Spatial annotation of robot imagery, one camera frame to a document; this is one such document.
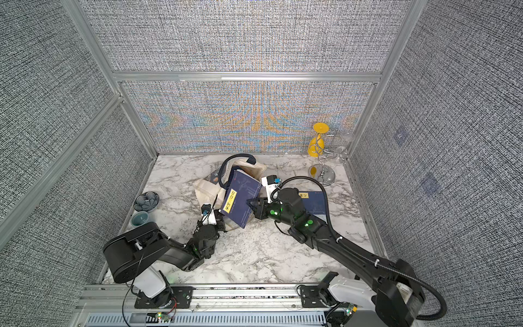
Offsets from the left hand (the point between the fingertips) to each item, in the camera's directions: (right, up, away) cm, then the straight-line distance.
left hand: (220, 206), depth 87 cm
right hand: (+13, +6, -15) cm, 21 cm away
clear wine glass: (+55, +30, +9) cm, 64 cm away
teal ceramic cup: (-35, -5, +1) cm, 36 cm away
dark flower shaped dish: (-37, 0, +11) cm, 39 cm away
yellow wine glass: (+44, +26, +11) cm, 52 cm away
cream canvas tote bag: (-3, +8, +1) cm, 8 cm away
